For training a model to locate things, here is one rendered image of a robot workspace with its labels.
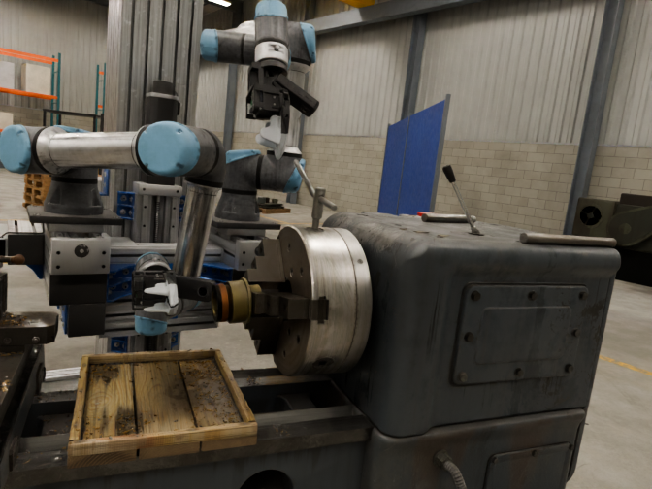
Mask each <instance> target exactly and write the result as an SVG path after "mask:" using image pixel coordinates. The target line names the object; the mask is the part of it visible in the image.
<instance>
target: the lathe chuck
mask: <svg viewBox="0 0 652 489"><path fill-rule="evenodd" d="M310 227H311V226H296V225H287V226H285V227H284V228H282V229H281V230H280V231H279V238H280V246H281V253H282V260H283V268H284V274H285V277H286V278H288V279H289V281H290V284H291V288H290V289H285V288H280V289H264V292H290V293H294V294H297V295H300V296H303V297H306V298H309V299H312V300H319V296H324V299H325V300H327V307H326V320H323V323H318V321H317V320H310V319H288V320H287V321H283V322H282V326H281V330H280V334H279V338H278V342H277V349H276V353H275V357H274V362H275V364H276V366H277V368H278V369H279V370H280V371H281V372H282V373H283V374H284V375H286V376H297V375H324V374H331V373H333V372H335V371H336V370H337V369H338V368H339V367H340V366H341V365H342V363H343V361H344V359H345V358H346V355H347V353H348V351H349V349H350V346H351V342H352V338H353V334H354V328H355V321H356V307H357V296H356V282H355V274H354V270H353V265H352V261H351V257H350V254H349V251H348V249H347V246H346V244H345V242H344V240H343V239H342V237H341V236H340V234H339V233H338V232H337V231H335V230H334V229H332V228H328V227H318V229H321V230H322V231H312V230H310V229H308V228H310ZM321 359H330V360H331V362H330V364H328V365H327V366H325V367H322V368H317V367H315V366H314V364H315V363H316V362H317V361H319V360H321Z"/></svg>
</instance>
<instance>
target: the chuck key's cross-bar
mask: <svg viewBox="0 0 652 489"><path fill-rule="evenodd" d="M293 162H294V164H295V166H296V168H297V170H298V172H299V174H300V176H301V178H302V180H303V182H304V183H305V185H306V187H307V189H308V191H309V193H310V196H311V197H312V198H314V192H315V191H314V189H313V187H312V186H311V184H310V181H309V179H308V178H307V176H306V174H305V172H304V170H303V168H302V167H301V165H300V163H299V161H298V160H297V159H295V160H294V161H293ZM317 200H318V202H320V203H322V204H323V205H325V206H326V207H328V208H329V209H331V210H332V211H335V210H336V209H337V208H338V207H337V205H335V204H334V203H332V202H330V201H329V200H327V199H325V198H324V197H322V196H319V197H318V199H317Z"/></svg>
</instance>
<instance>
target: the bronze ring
mask: <svg viewBox="0 0 652 489"><path fill-rule="evenodd" d="M252 292H262V290H261V287H260V286H259V285H258V284H251V285H249V284H248V282H247V280H246V278H244V277H242V278H241V279H240V280H233V281H226V283H225V285H224V284H223V283H221V284H216V285H213V286H212V292H211V304H212V316H213V319H214V321H215V322H226V321H227V320H228V322H229V323H235V322H243V323H244V324H246V323H249V321H250V318H251V316H252V315H255V314H260V313H254V312H252Z"/></svg>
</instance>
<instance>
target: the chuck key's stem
mask: <svg viewBox="0 0 652 489"><path fill-rule="evenodd" d="M325 193H326V189H325V188H322V187H316V188H315V192H314V199H313V206H312V213H311V217H312V218H313V220H312V226H311V229H312V230H318V227H319V220H320V219H321V218H322V214H323V207H324V205H323V204H322V203H320V202H318V200H317V199H318V197H319V196H322V197H324V198H325ZM318 231H319V230H318Z"/></svg>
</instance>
